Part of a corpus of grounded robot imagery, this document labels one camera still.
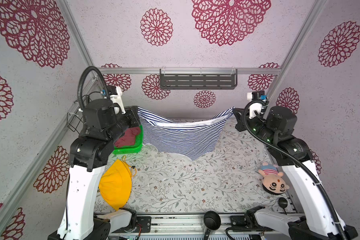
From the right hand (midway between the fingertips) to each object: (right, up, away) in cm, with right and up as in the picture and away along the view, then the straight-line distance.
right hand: (235, 106), depth 60 cm
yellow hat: (-59, -40, +25) cm, 75 cm away
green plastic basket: (-52, -21, +36) cm, 66 cm away
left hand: (-39, -2, -2) cm, 39 cm away
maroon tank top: (-59, -15, +46) cm, 76 cm away
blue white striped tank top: (-17, -14, +18) cm, 29 cm away
